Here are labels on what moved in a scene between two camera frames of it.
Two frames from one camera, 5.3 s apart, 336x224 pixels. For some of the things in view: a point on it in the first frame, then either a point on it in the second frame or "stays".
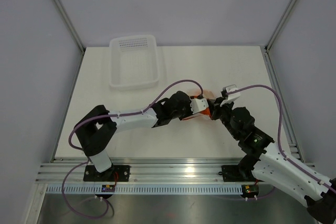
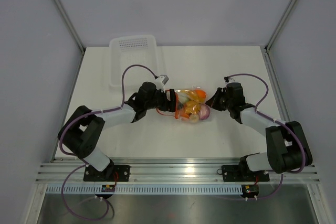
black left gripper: x=189 y=112 -> x=168 y=105
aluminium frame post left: x=63 y=11 stays
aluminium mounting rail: x=145 y=170 stays
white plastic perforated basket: x=133 y=62 stays
